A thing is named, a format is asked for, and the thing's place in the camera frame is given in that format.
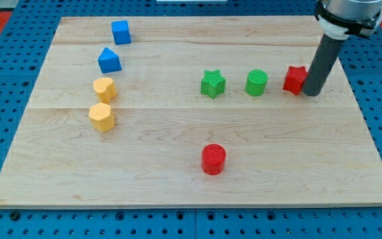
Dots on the red cylinder block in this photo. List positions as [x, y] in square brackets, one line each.
[213, 159]

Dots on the blue cube block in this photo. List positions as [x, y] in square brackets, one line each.
[120, 32]

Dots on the green cylinder block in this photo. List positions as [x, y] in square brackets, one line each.
[256, 82]

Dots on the red star block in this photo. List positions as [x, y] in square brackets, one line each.
[294, 79]

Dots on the yellow hexagon block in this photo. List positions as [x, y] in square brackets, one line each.
[102, 117]

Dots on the blue triangular block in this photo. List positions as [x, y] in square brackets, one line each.
[109, 61]

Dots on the wooden board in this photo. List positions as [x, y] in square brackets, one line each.
[283, 151]

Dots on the green star block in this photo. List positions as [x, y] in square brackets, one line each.
[212, 83]

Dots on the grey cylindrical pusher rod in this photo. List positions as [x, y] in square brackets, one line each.
[321, 65]

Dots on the yellow heart block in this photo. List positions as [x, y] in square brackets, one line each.
[105, 89]

